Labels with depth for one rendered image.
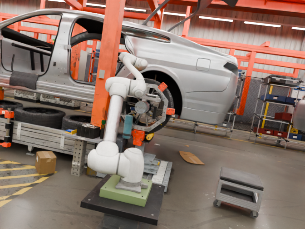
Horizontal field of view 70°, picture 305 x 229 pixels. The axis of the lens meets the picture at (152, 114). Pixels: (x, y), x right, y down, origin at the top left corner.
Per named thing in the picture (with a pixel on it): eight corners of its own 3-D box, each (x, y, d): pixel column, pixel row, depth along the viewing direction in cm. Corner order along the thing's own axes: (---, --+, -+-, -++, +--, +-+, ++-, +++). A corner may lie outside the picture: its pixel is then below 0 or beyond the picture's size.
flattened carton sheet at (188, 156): (193, 154, 404) (193, 152, 403) (204, 164, 350) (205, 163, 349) (178, 152, 399) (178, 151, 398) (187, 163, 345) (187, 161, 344)
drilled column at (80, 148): (83, 173, 248) (87, 137, 243) (78, 176, 238) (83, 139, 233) (75, 171, 249) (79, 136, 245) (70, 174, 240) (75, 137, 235)
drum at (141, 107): (149, 113, 255) (150, 101, 253) (145, 115, 234) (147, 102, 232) (137, 111, 256) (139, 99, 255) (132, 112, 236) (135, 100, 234)
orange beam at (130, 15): (155, 21, 509) (156, 16, 507) (154, 20, 499) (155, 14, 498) (84, 13, 534) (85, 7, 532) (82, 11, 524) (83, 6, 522)
